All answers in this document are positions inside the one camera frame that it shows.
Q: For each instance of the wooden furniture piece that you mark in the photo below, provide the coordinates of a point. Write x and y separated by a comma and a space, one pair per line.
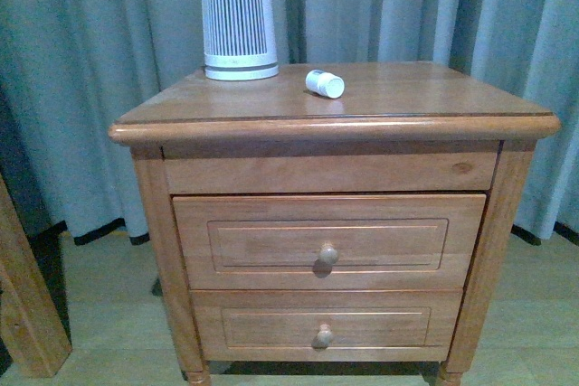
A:
30, 326

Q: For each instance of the white air purifier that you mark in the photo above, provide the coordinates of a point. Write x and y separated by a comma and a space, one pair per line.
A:
239, 40

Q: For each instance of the wooden nightstand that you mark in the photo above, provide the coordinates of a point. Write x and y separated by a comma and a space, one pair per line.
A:
400, 128

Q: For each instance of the wooden drawer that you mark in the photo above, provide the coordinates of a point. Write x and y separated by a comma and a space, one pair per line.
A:
408, 242
325, 326

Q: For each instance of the light grey curtain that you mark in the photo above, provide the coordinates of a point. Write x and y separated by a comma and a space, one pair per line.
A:
69, 68

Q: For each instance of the white medicine bottle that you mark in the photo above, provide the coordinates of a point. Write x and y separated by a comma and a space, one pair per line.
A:
325, 84

